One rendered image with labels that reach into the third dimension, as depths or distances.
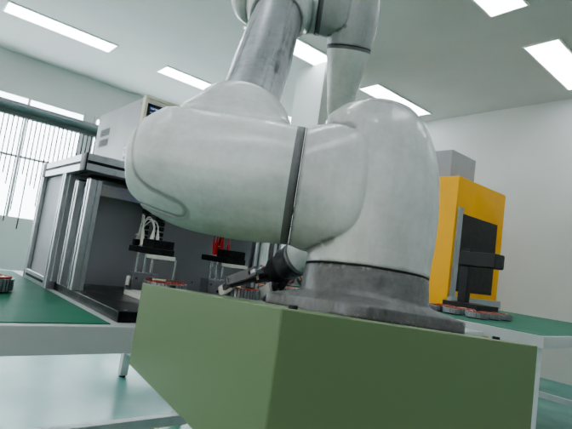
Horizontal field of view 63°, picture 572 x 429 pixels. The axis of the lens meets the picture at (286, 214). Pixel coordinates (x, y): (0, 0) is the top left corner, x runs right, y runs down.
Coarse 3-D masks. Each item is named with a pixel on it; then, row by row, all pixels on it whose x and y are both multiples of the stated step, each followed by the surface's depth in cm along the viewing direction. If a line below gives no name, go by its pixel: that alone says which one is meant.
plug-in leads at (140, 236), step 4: (144, 216) 131; (148, 216) 135; (144, 220) 130; (152, 220) 134; (140, 224) 134; (144, 224) 130; (152, 224) 132; (140, 228) 134; (140, 232) 134; (144, 232) 130; (152, 232) 131; (140, 236) 130; (144, 236) 130; (152, 236) 131; (156, 236) 133; (136, 240) 133; (140, 240) 130; (136, 244) 133; (140, 244) 129
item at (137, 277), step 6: (126, 276) 131; (132, 276) 128; (138, 276) 129; (144, 276) 130; (150, 276) 131; (156, 276) 132; (132, 282) 127; (138, 282) 129; (126, 288) 130; (132, 288) 127; (138, 288) 129
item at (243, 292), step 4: (236, 288) 131; (240, 288) 132; (244, 288) 140; (248, 288) 140; (252, 288) 139; (232, 292) 131; (236, 292) 131; (240, 292) 131; (244, 292) 131; (248, 292) 131; (252, 292) 132; (256, 292) 134; (232, 296) 131; (236, 296) 131; (240, 296) 131; (244, 296) 131; (248, 296) 131; (252, 296) 132; (256, 296) 134
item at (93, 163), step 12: (84, 156) 119; (96, 156) 119; (48, 168) 146; (60, 168) 134; (72, 168) 125; (84, 168) 117; (96, 168) 119; (108, 168) 121; (120, 168) 123; (108, 180) 160; (120, 180) 163
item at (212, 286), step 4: (204, 280) 145; (208, 280) 143; (212, 280) 144; (216, 280) 145; (220, 280) 146; (224, 280) 148; (200, 284) 146; (204, 284) 145; (208, 284) 143; (212, 284) 144; (216, 284) 145; (220, 284) 146; (200, 288) 146; (204, 288) 144; (208, 288) 143; (212, 288) 144; (216, 288) 145; (204, 292) 144; (208, 292) 143; (212, 292) 144; (216, 292) 145
